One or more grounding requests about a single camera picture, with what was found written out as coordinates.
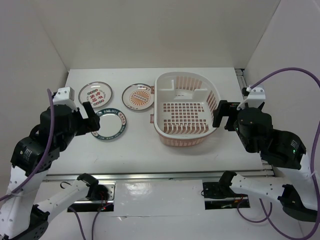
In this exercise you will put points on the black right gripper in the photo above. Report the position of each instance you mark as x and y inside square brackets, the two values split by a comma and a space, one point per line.
[224, 108]

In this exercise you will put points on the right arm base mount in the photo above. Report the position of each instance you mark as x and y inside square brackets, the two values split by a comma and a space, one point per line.
[218, 198]

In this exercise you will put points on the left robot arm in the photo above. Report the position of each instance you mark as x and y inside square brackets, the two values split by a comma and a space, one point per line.
[21, 218]

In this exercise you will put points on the plate with green red pattern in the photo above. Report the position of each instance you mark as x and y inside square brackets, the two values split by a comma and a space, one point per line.
[96, 93]

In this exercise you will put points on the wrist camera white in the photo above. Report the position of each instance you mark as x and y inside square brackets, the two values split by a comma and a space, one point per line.
[253, 97]
[65, 96]

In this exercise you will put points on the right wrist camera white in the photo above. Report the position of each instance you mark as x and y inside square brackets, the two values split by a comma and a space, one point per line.
[253, 97]

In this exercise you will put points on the aluminium rail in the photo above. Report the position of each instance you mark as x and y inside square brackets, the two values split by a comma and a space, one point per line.
[267, 172]
[241, 81]

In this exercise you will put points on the aluminium rail right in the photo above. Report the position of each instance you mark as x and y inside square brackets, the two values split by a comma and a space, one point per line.
[241, 81]

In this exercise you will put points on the aluminium rail front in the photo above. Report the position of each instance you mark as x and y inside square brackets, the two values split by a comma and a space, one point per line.
[267, 172]

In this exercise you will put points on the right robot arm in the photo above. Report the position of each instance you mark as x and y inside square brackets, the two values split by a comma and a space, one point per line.
[281, 149]

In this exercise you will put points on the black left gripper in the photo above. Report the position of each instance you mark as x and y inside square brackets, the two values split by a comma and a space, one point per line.
[93, 123]

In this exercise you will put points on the white pink dish rack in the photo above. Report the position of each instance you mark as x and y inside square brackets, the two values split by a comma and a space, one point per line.
[184, 104]

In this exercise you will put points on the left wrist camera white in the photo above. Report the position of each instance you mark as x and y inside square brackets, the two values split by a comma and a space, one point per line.
[65, 96]

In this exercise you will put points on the plate with orange sunburst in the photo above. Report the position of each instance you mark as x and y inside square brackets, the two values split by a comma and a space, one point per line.
[138, 96]

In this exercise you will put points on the plate with dark green rim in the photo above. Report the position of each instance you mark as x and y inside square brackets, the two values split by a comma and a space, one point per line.
[112, 122]

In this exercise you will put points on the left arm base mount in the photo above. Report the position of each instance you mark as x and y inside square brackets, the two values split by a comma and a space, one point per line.
[101, 199]

